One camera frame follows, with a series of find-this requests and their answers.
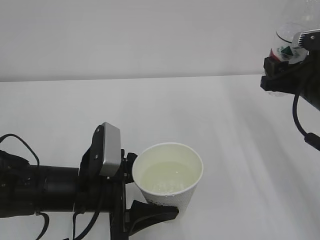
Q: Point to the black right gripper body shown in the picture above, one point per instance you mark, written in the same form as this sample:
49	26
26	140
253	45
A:
288	81

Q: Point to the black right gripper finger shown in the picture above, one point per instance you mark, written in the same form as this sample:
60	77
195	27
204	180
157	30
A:
273	66

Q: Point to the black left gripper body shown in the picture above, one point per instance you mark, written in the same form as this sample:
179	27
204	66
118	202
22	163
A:
115	202

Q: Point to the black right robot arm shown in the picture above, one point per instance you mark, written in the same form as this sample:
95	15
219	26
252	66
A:
312	95

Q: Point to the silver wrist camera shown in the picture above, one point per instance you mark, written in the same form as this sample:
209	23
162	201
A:
308	40
111	160

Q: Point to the white paper cup green logo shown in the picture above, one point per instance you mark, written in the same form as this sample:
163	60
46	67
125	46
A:
167	174

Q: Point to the clear water bottle red label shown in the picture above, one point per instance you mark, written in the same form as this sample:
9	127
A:
297	16

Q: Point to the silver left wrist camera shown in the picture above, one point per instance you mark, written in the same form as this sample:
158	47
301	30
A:
111	160

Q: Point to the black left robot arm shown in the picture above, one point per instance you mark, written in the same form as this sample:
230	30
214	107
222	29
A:
97	186

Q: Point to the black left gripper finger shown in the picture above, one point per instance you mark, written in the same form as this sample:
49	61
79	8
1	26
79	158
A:
143	215
128	167

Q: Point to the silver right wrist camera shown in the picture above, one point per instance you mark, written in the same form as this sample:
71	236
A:
308	40

